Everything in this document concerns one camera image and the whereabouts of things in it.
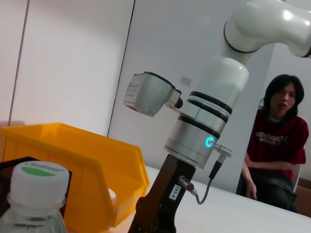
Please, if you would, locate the green label water bottle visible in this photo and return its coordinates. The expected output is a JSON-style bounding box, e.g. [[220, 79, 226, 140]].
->
[[0, 160, 70, 233]]

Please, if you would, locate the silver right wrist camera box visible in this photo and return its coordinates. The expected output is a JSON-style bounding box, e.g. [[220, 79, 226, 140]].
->
[[122, 71, 184, 117]]

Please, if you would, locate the yellow plastic bin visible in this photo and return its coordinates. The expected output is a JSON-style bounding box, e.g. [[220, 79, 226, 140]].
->
[[0, 122, 150, 230]]

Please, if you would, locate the person in red shirt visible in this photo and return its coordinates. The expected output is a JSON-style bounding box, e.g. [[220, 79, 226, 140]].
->
[[240, 74, 307, 213]]

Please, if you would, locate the black mesh pen holder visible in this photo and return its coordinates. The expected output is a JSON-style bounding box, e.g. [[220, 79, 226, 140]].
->
[[0, 156, 73, 219]]

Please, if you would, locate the white chair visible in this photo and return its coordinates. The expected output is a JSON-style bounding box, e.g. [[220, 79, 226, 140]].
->
[[290, 164, 304, 192]]

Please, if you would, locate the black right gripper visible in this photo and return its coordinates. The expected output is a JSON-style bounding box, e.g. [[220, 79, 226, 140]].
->
[[127, 154, 196, 233]]

